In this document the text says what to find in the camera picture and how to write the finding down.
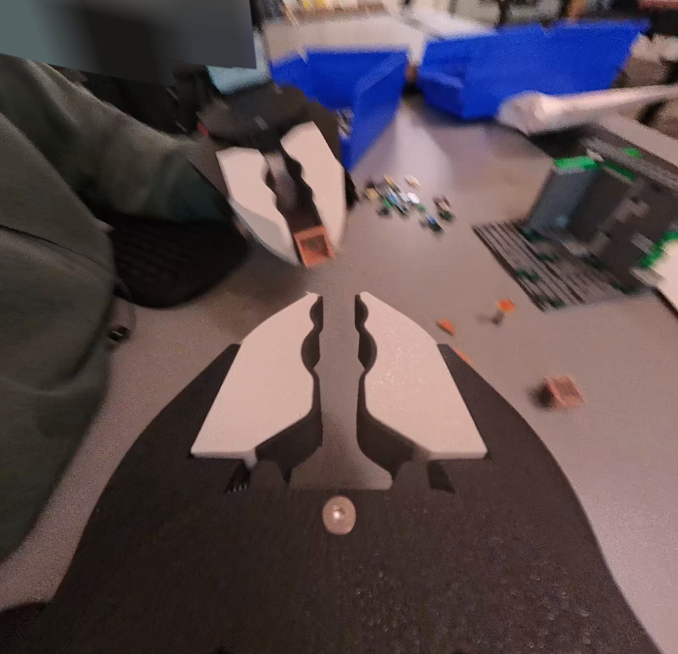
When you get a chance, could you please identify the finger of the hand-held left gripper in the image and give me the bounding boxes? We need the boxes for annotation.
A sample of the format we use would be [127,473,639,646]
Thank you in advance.
[215,147,304,266]
[279,120,350,252]

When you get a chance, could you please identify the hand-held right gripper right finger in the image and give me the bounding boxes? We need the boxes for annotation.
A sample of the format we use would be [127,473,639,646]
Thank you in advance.
[354,292,488,479]

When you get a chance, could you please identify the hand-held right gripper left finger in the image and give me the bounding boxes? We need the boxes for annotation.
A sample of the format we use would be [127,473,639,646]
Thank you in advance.
[190,292,324,481]

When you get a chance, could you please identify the brown toy chest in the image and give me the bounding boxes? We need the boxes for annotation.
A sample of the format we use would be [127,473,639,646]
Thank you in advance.
[293,227,336,268]

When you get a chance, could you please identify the pile of small toy bricks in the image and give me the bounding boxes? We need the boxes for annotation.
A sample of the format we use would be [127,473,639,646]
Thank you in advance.
[363,174,456,234]

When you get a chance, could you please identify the person's left forearm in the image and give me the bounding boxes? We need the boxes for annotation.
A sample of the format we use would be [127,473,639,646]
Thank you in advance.
[0,55,234,227]

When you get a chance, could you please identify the grey desk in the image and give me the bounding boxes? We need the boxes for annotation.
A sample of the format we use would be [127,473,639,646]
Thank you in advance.
[32,16,678,654]

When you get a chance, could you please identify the blue plastic bin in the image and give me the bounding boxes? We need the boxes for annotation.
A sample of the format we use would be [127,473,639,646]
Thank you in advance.
[270,50,409,170]
[418,21,649,121]

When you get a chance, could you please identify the black honeycomb armrest pad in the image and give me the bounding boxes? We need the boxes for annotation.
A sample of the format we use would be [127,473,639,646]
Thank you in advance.
[108,214,250,308]

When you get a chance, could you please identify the tan toy brick cube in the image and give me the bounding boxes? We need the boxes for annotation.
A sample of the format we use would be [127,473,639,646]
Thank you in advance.
[537,376,584,410]

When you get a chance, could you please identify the grey toy brick building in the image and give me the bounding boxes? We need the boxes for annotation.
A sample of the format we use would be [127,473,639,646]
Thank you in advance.
[474,145,678,311]

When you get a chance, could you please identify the white crumpled paper bag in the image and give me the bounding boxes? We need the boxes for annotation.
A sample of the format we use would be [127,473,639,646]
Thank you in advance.
[498,84,678,136]

